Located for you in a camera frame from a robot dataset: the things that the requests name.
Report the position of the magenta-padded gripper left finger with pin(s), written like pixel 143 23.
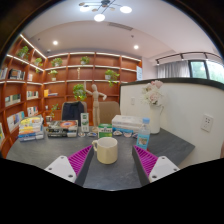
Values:
pixel 63 166

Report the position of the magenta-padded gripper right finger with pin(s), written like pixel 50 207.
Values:
pixel 160 168

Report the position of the clear blue-capped water bottle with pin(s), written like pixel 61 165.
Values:
pixel 143 136

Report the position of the green and white carton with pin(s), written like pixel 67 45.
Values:
pixel 85 122

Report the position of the stack of colourful books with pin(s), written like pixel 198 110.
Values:
pixel 30 128

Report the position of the white vase with pink flowers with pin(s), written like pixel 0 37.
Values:
pixel 155 116

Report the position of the small green box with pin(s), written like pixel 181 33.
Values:
pixel 105 131

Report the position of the stack of white books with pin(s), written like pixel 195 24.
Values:
pixel 126 121

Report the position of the wooden artist mannequin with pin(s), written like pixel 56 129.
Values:
pixel 95 106

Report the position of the tan chair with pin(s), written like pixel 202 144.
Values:
pixel 110 111

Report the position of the wooden lit shelf unit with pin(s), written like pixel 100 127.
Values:
pixel 63 73

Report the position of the grey curtain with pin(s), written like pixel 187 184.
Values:
pixel 173 69

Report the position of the window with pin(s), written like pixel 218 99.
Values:
pixel 206 70

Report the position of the recessed ceiling spotlight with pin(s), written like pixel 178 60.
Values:
pixel 136 47
pixel 55 42

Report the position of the branched round-bulb ceiling lamp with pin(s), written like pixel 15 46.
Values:
pixel 99 16

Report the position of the white wall socket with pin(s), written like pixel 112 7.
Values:
pixel 207 123

